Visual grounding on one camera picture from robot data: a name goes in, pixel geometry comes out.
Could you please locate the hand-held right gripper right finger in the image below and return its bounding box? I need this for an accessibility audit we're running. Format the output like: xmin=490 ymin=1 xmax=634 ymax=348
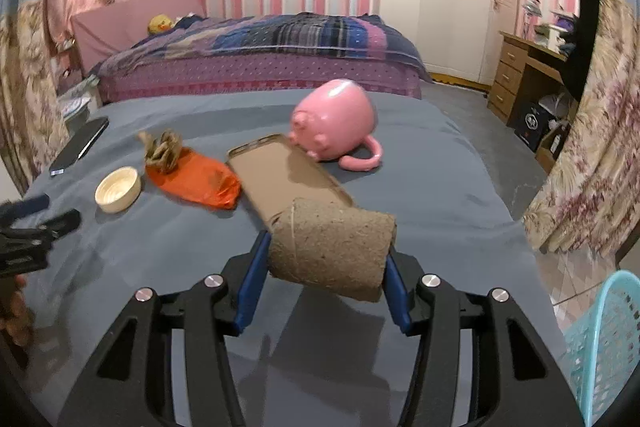
xmin=382 ymin=247 xmax=586 ymax=427

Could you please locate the pink pig mug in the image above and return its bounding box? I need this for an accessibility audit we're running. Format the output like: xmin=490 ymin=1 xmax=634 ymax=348
xmin=287 ymin=78 xmax=386 ymax=172

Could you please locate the black smartphone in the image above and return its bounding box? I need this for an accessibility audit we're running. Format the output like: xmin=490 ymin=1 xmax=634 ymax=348
xmin=48 ymin=117 xmax=110 ymax=178

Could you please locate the cream bottle cap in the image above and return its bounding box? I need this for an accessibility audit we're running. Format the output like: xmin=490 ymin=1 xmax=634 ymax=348
xmin=95 ymin=167 xmax=142 ymax=214

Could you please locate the bed with plaid blanket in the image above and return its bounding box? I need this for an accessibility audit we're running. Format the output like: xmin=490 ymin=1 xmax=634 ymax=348
xmin=90 ymin=12 xmax=432 ymax=82

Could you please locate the purple dotted bed mattress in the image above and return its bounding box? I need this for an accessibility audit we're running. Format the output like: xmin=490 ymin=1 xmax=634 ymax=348
xmin=97 ymin=53 xmax=424 ymax=106

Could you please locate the turquoise plastic basket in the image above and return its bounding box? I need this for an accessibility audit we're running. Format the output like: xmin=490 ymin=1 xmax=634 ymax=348
xmin=562 ymin=269 xmax=640 ymax=427

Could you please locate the knotted brown twine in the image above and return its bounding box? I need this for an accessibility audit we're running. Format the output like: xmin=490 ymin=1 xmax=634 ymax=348
xmin=138 ymin=130 xmax=184 ymax=174

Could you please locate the desk lamp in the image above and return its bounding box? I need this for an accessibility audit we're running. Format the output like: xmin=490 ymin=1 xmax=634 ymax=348
xmin=522 ymin=0 xmax=544 ymax=38

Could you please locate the wooden desk with drawers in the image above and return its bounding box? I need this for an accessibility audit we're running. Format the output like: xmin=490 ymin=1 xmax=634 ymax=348
xmin=487 ymin=32 xmax=581 ymax=128

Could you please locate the person's left hand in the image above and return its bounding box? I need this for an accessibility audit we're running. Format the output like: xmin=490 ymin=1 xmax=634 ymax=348
xmin=0 ymin=274 xmax=37 ymax=349

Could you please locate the orange carrot toy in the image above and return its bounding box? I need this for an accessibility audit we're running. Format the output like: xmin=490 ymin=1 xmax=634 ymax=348
xmin=145 ymin=147 xmax=242 ymax=211

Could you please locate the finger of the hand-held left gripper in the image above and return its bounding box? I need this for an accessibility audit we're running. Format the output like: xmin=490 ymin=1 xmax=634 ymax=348
xmin=27 ymin=209 xmax=82 ymax=239
xmin=0 ymin=194 xmax=51 ymax=223

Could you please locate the white box on desk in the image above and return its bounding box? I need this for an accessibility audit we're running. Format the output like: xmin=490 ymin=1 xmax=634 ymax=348
xmin=535 ymin=24 xmax=567 ymax=48

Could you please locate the brown phone case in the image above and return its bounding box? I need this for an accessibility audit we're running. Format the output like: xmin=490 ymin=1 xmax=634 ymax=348
xmin=227 ymin=133 xmax=359 ymax=231

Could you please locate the brown cardboard tube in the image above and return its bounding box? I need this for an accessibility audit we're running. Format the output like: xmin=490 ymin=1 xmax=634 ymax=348
xmin=267 ymin=198 xmax=399 ymax=303

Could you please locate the pink bed headboard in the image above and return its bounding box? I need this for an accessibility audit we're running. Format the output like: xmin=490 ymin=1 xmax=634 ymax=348
xmin=70 ymin=0 xmax=208 ymax=74

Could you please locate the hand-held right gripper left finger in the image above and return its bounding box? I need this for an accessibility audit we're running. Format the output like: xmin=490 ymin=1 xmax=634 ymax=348
xmin=57 ymin=229 xmax=273 ymax=427

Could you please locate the floral beige curtain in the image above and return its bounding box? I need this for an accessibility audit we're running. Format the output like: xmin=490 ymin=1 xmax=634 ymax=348
xmin=522 ymin=0 xmax=640 ymax=259
xmin=0 ymin=0 xmax=69 ymax=194

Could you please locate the black printed box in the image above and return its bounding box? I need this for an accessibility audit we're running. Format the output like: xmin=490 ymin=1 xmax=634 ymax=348
xmin=515 ymin=99 xmax=554 ymax=152

